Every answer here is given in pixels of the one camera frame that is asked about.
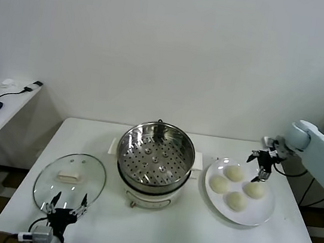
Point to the stainless steel steamer basket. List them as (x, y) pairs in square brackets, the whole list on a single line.
[(156, 163)]

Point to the white steamed baozi bun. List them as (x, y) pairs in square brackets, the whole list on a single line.
[(236, 201), (219, 184), (234, 172), (254, 190)]

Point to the crumpled white tissue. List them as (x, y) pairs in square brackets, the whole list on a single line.
[(8, 83)]

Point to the large white plate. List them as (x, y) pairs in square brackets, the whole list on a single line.
[(245, 215)]

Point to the black grey usb adapter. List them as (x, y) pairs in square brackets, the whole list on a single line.
[(32, 86)]

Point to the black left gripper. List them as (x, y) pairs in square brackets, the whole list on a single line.
[(60, 219)]

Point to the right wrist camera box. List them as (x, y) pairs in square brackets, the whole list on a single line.
[(268, 141)]

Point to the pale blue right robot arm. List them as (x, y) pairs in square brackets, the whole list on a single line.
[(320, 153)]

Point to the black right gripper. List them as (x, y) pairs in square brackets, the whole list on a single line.
[(265, 161)]

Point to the round glass pot lid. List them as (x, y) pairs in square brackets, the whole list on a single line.
[(66, 176)]

